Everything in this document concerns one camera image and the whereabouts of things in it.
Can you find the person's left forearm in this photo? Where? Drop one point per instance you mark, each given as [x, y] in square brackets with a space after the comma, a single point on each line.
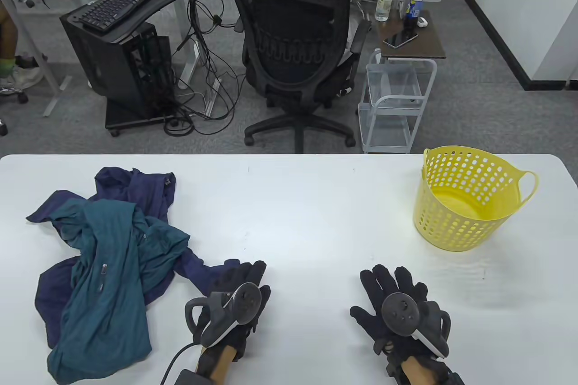
[221, 364]

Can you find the person's left hand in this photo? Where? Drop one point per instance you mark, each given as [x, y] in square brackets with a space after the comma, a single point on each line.
[235, 273]

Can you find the person's right forearm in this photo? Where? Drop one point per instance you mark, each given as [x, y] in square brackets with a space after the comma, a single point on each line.
[420, 371]

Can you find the teal zipper clothes jacket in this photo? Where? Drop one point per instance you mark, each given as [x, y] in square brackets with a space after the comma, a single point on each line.
[113, 294]

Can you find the black mesh office chair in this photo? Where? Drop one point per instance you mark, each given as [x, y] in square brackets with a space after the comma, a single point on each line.
[293, 87]

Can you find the black smartphone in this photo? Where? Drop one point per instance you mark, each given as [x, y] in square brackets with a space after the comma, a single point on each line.
[399, 39]

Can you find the black computer tower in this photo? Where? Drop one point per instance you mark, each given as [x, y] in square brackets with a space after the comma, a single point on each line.
[99, 60]

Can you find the chrome chair base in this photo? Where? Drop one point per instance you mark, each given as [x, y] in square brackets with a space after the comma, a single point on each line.
[18, 97]

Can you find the black keyboard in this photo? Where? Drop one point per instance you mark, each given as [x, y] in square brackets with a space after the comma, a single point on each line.
[119, 3]

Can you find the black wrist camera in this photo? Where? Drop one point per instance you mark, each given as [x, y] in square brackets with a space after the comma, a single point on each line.
[451, 378]
[192, 378]

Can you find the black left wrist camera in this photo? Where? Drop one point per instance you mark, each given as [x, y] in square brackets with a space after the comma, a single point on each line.
[192, 378]

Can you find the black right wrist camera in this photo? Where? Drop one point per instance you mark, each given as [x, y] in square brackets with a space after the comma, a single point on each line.
[451, 378]

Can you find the navy blue clothes jacket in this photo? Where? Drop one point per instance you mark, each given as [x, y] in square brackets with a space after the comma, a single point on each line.
[135, 186]

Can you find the blue cap soda bottle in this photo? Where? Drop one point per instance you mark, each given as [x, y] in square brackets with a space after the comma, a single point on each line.
[413, 8]

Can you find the black rolling computer platform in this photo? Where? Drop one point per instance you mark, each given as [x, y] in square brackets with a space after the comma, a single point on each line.
[122, 116]

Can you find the yellow perforated plastic basket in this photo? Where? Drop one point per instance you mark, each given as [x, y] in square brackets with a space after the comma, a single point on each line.
[456, 222]

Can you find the grey right hand controller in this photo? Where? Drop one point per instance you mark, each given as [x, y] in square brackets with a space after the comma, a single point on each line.
[399, 308]

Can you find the brown side table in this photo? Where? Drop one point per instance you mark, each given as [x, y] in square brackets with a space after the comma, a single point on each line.
[429, 39]

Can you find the person's right hand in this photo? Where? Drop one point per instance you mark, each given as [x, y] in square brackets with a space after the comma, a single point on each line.
[379, 283]

